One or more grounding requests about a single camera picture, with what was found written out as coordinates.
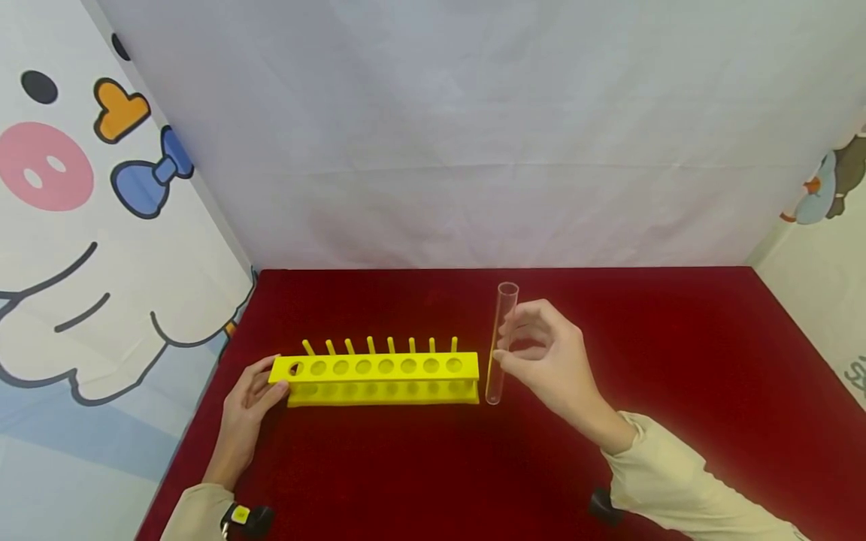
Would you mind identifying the clear glass test tube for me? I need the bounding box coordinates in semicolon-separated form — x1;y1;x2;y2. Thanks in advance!
484;281;521;407

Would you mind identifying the person's left forearm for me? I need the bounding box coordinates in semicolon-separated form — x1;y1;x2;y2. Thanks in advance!
159;482;237;541

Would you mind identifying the yellow test tube rack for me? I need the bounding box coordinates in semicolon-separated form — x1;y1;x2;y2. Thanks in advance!
268;336;481;408

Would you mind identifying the person's right hand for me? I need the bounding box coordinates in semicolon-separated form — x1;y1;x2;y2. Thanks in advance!
492;298;637;456

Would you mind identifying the person's left hand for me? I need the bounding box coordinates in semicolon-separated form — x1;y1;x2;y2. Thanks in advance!
202;354;291;492

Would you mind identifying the black wrist band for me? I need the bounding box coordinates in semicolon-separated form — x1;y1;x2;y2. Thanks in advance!
220;503;276;539
588;487;623;526

